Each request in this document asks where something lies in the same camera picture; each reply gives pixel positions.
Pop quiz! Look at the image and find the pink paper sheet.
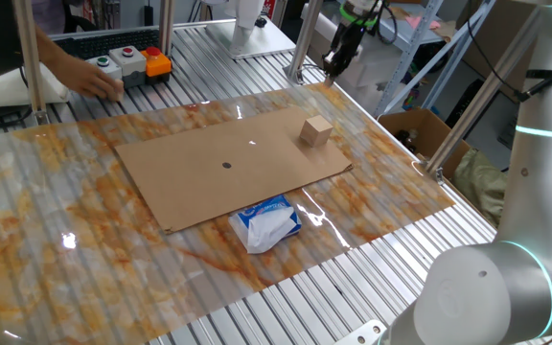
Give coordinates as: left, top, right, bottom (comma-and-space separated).
403, 14, 443, 31

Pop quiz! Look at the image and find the white stand column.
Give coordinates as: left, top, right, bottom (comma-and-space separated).
227, 0, 267, 31

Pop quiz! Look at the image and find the open cardboard box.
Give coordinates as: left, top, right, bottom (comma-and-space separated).
376, 107, 472, 170

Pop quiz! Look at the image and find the bare person hand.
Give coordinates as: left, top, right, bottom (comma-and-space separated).
57, 55, 126, 103

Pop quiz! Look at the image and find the olive green bag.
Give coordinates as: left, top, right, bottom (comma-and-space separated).
451, 147, 510, 229

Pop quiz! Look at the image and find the grey metal shelf frame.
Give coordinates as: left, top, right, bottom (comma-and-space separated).
374, 0, 497, 119

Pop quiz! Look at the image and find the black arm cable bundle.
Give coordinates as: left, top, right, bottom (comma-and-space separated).
466, 13, 552, 103

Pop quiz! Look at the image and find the silver stand base plate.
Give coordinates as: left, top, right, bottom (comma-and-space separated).
205, 21, 298, 60

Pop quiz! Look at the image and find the large closed cardboard box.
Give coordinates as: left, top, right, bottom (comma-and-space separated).
455, 0, 537, 104

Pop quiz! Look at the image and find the grey red-button box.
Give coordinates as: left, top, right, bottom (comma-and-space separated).
108, 45, 149, 89

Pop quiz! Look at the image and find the marble pattern plastic mat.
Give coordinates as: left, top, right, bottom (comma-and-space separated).
0, 81, 456, 345

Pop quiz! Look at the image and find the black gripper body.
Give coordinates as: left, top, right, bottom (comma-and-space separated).
331, 21, 369, 64

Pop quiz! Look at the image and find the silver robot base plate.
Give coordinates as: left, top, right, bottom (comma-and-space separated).
333, 319, 388, 345

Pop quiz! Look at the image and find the blue white tissue pack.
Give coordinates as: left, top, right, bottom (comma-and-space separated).
228, 194, 303, 255

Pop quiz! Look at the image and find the bare person forearm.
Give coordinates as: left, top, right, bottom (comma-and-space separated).
34, 23, 74, 81

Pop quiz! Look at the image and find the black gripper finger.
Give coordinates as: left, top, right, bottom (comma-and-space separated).
332, 58, 351, 87
322, 49, 337, 87

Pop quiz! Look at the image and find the aluminium frame post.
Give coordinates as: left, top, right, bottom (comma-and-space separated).
284, 0, 326, 86
158, 0, 176, 45
423, 4, 544, 184
11, 0, 50, 126

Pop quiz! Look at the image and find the light wooden cube block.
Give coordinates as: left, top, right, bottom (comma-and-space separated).
298, 114, 334, 149

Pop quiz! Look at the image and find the brown cardboard sheet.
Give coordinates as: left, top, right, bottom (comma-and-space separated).
115, 105, 354, 235

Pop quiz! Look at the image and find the white cloth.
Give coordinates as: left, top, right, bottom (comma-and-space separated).
0, 64, 71, 110

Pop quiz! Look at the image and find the orange emergency stop box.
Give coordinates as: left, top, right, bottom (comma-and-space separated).
140, 46, 173, 85

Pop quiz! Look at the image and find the green flange ring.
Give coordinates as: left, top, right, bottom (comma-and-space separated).
338, 3, 380, 28

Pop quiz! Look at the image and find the black computer keyboard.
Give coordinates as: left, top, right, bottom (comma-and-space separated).
53, 28, 162, 61

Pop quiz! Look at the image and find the white green-button box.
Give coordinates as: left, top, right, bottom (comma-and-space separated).
85, 55, 124, 82

